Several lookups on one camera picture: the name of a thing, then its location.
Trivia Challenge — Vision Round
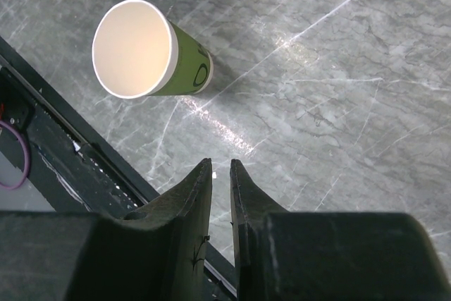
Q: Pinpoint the green paper coffee cup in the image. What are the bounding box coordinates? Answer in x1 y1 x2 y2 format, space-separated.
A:
92 0 214 99

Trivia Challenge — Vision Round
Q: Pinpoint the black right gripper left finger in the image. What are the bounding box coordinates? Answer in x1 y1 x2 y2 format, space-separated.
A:
1 159 212 300

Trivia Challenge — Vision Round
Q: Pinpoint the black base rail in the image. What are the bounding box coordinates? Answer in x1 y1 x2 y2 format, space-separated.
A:
1 42 237 300

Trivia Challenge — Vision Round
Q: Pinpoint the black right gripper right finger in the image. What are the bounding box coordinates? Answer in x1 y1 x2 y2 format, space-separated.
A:
230 159 450 300

